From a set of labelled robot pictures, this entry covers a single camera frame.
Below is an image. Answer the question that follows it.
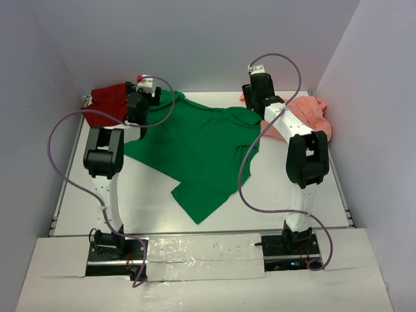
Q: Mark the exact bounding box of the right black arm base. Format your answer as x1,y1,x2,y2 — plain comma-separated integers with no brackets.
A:
254,229,322,272

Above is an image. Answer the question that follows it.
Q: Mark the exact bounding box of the salmon pink t shirt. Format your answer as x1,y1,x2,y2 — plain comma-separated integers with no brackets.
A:
239,92,333,143

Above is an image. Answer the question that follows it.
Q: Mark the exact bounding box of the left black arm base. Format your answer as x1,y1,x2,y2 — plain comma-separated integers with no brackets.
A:
85,228,146,282

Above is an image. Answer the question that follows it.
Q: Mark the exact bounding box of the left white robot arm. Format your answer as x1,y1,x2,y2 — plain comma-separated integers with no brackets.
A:
83,77,161,233

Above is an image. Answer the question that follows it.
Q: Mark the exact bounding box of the silver tape sheet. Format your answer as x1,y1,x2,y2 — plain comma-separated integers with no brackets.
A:
146,233,265,281

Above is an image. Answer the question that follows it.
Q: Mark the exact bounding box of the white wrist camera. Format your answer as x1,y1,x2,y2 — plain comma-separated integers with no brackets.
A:
135,75,156,94
248,64,266,75

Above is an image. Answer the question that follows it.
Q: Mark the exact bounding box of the green t shirt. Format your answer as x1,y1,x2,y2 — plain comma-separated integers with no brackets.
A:
124,90,261,224

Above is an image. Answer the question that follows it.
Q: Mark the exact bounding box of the red t shirt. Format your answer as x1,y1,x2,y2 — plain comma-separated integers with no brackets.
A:
83,83,127,127

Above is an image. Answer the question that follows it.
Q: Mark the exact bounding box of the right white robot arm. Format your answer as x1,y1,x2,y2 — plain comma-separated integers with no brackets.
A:
242,65,329,254

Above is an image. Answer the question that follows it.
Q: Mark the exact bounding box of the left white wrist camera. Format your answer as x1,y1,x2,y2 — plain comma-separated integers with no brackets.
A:
135,75,156,94

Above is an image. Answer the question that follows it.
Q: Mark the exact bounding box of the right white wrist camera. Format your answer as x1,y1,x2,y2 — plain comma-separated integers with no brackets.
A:
248,64,266,75

